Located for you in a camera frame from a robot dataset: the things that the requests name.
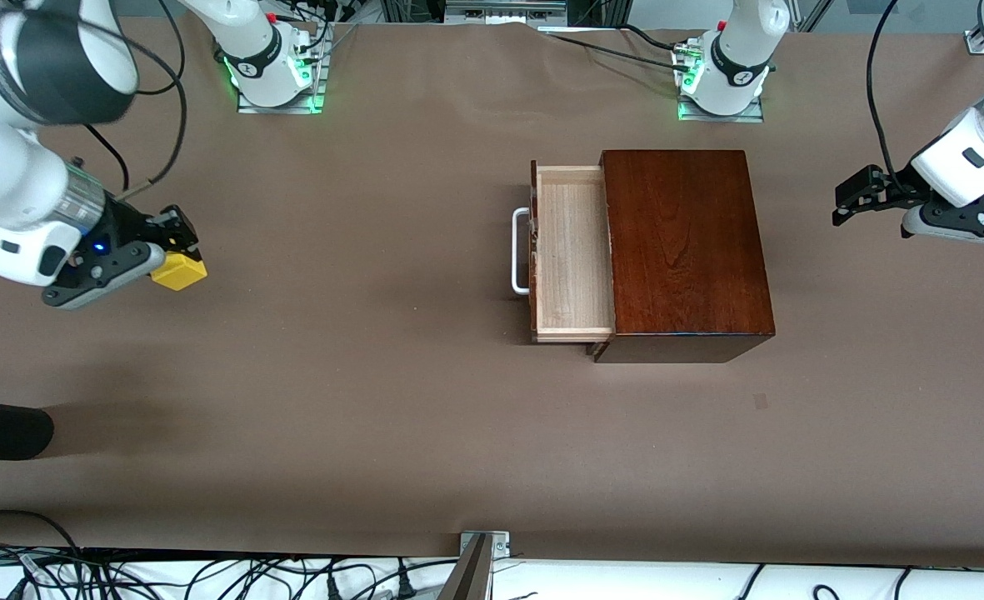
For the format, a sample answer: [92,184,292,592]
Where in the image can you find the yellow cube block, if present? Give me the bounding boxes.
[150,250,208,293]

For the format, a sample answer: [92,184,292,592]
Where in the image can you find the dark brown wooden cabinet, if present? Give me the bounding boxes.
[593,150,777,364]

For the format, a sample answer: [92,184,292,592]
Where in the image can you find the wooden drawer with white handle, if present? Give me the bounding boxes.
[512,158,616,345]

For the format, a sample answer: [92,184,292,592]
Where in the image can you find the brown table cover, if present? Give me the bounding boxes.
[0,21,984,569]

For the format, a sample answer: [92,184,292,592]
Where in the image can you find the black padded cylinder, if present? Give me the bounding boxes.
[0,398,54,461]

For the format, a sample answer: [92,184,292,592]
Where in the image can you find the grey equipment box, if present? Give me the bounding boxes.
[445,0,569,23]

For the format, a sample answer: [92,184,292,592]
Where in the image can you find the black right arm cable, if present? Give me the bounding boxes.
[48,0,189,203]

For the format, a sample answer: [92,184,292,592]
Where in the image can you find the short black table cable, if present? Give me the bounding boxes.
[621,23,692,56]

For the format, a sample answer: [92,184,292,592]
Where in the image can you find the long black table cable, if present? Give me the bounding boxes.
[542,30,692,73]

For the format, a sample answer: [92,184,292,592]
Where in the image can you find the black looped floor cable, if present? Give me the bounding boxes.
[0,510,86,558]

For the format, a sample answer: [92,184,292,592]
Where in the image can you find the tangled black cable bundle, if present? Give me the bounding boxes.
[0,542,459,600]

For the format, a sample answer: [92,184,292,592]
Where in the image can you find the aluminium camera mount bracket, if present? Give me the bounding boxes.
[437,531,511,600]

